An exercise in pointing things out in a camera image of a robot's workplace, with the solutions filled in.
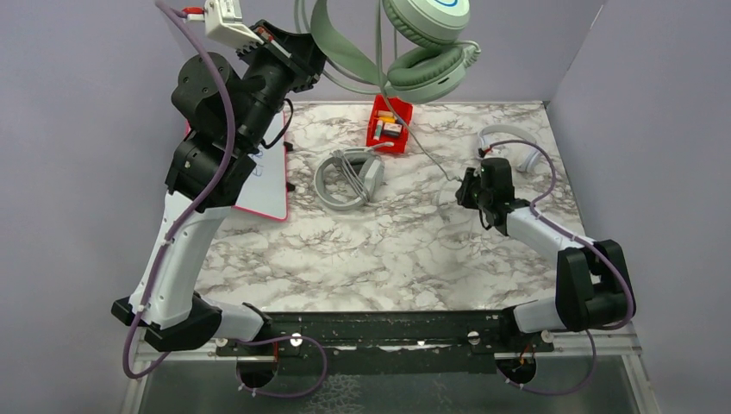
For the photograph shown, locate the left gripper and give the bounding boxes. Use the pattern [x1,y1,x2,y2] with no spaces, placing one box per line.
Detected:
[234,18,331,150]

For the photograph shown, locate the grey white gaming headset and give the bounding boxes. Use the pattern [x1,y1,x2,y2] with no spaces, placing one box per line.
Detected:
[314,147,385,211]

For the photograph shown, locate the green headphones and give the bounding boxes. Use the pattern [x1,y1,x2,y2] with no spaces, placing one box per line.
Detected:
[293,0,481,104]

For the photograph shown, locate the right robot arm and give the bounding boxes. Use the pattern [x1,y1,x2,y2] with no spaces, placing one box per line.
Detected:
[455,158,636,351]

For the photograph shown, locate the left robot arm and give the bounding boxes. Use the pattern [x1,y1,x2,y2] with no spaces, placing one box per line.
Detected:
[111,20,326,354]

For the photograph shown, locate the white headphones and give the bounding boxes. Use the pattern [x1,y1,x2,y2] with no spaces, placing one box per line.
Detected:
[473,124,542,173]

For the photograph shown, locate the white small box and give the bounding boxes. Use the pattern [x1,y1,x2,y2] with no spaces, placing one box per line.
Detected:
[381,123,403,139]

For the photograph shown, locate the white green glue stick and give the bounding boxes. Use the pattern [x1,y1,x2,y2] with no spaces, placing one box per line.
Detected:
[372,119,383,141]

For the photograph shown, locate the red plastic bin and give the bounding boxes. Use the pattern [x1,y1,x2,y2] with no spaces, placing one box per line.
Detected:
[365,95,413,154]

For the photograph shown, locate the pink framed whiteboard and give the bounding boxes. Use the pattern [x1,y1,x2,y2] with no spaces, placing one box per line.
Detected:
[184,111,289,223]

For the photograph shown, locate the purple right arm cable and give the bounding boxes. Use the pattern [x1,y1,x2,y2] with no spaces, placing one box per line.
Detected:
[479,140,636,397]

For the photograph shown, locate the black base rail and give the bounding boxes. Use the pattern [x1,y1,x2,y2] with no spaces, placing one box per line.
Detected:
[216,310,560,376]

